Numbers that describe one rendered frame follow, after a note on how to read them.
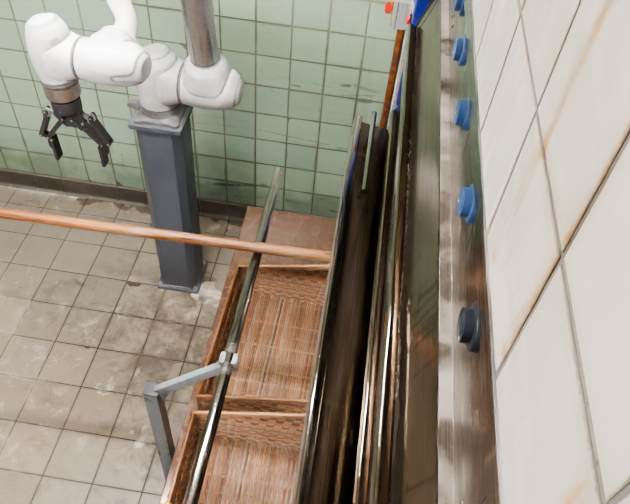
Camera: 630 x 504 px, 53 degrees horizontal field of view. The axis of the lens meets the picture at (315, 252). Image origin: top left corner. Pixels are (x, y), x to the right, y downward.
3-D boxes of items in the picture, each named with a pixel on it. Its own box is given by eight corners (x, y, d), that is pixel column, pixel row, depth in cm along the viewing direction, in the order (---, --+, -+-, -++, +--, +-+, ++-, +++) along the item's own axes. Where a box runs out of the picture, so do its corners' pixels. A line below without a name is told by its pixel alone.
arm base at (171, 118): (136, 94, 253) (134, 82, 249) (191, 101, 252) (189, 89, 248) (121, 121, 241) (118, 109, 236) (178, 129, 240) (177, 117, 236)
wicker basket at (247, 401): (360, 309, 243) (370, 262, 222) (342, 447, 205) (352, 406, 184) (236, 288, 245) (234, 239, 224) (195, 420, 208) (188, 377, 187)
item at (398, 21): (411, 17, 227) (416, -10, 219) (410, 31, 220) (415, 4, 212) (390, 14, 227) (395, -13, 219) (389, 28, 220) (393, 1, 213)
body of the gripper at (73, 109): (85, 89, 165) (93, 119, 172) (54, 85, 166) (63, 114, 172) (73, 105, 160) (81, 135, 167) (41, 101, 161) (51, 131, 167)
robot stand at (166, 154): (168, 257, 328) (143, 93, 253) (208, 263, 327) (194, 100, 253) (157, 288, 314) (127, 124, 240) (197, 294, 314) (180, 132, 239)
